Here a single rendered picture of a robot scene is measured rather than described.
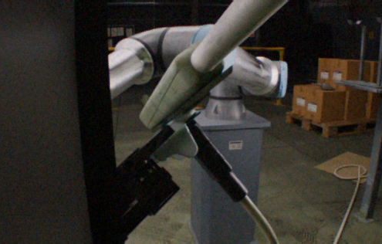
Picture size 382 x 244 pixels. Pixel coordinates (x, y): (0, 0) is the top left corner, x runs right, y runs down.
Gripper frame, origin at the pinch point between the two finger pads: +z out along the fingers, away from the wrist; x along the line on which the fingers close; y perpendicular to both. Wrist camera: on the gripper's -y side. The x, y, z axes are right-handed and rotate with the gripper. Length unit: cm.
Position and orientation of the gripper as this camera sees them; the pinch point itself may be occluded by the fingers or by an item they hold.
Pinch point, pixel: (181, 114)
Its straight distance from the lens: 45.8
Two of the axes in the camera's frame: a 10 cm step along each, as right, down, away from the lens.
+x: 2.9, -2.0, -9.4
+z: 6.8, -6.5, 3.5
